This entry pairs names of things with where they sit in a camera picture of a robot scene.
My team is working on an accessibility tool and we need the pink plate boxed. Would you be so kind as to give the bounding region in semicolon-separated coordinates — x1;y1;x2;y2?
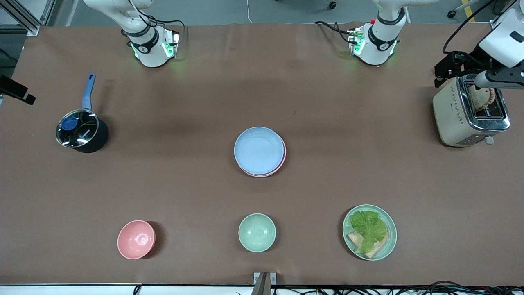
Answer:
239;137;287;178

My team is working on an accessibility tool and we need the blue plate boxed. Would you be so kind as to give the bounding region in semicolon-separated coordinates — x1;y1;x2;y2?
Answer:
234;126;285;175

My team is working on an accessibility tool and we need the toast slice in toaster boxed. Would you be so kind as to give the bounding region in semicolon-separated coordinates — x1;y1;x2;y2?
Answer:
467;84;495;112

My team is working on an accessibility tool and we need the silver toaster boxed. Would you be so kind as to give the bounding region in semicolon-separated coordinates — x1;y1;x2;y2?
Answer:
433;75;511;148

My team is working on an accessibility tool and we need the glass lid with blue knob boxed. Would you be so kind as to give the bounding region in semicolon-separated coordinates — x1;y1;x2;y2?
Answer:
56;109;99;148

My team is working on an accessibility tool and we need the brown table cover sheet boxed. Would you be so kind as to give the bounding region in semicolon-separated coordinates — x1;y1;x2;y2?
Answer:
0;23;524;286

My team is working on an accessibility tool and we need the green lettuce leaf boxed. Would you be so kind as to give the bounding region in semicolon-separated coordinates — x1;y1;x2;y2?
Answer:
349;210;388;254

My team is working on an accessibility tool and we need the green plate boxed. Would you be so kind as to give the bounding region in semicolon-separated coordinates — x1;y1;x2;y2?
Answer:
343;204;398;261

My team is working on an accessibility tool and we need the brown bread slice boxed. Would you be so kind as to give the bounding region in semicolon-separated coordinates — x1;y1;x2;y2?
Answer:
347;230;390;259

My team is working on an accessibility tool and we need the pink bowl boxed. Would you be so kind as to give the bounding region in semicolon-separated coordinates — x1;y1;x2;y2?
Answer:
117;220;156;260

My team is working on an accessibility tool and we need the green bowl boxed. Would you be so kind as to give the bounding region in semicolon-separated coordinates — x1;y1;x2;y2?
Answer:
238;213;276;253

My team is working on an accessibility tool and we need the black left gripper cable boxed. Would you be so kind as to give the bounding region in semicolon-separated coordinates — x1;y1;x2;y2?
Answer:
442;0;498;54

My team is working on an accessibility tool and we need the aluminium frame profile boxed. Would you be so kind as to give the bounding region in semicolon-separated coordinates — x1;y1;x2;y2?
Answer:
0;0;56;36

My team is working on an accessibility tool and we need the black pot with blue handle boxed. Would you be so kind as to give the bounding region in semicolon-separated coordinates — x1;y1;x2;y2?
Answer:
56;73;110;154

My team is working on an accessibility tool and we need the black left arm base cable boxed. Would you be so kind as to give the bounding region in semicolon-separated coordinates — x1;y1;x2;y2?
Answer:
314;20;355;45

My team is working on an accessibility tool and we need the black arm base cable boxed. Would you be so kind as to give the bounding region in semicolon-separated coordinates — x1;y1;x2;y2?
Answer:
314;20;355;45
126;0;188;43

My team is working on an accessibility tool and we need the black right arm base cable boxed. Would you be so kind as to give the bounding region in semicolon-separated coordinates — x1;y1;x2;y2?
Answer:
126;0;188;43

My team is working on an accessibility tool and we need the metal table edge bracket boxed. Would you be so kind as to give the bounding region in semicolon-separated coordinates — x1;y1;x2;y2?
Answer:
253;272;277;295

